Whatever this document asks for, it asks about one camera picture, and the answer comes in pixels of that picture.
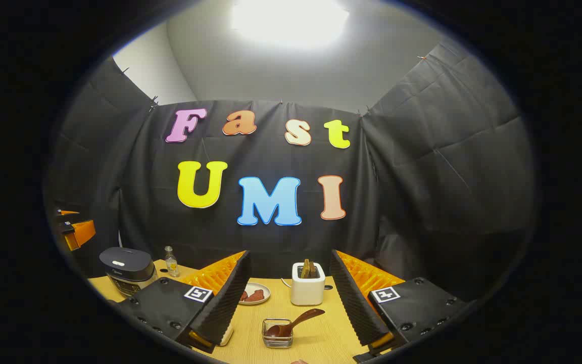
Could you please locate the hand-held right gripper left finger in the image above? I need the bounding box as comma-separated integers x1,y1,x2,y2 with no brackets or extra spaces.
119,250,252,354

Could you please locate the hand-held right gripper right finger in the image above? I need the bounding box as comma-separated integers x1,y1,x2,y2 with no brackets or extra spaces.
329,249,468,362

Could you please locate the dark grey rice cooker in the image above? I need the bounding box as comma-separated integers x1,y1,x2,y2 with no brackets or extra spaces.
99,247,158,297

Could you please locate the brown wooden spoon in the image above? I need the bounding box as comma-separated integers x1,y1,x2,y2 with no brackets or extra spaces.
266,308,325,338

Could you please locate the wire chopstick holder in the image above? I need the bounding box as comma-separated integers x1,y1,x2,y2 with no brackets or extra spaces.
262,318,293,349

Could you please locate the round white plate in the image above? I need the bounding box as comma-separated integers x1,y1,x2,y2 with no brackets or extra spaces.
238,282,271,306

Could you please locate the white toaster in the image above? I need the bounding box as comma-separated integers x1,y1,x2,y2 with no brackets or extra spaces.
291,262,333,306

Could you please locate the small clear glass bottle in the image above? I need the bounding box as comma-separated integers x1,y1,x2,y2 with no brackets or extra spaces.
164,246,180,278

